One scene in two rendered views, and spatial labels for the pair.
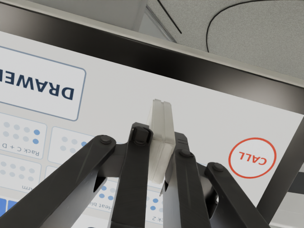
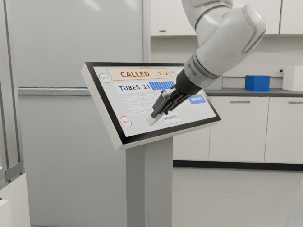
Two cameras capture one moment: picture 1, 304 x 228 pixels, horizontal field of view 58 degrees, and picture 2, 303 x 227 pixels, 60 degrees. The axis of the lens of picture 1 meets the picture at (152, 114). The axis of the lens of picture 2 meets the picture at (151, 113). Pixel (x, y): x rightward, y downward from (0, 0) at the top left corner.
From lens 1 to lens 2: 73 cm
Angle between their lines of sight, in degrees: 47
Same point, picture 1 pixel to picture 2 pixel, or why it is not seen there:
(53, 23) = (175, 129)
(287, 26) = not seen: outside the picture
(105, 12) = (152, 150)
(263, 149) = (126, 124)
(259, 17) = not seen: outside the picture
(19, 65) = (174, 120)
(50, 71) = (169, 121)
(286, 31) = not seen: outside the picture
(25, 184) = (157, 95)
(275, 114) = (131, 133)
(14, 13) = (180, 128)
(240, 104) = (139, 132)
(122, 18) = (147, 151)
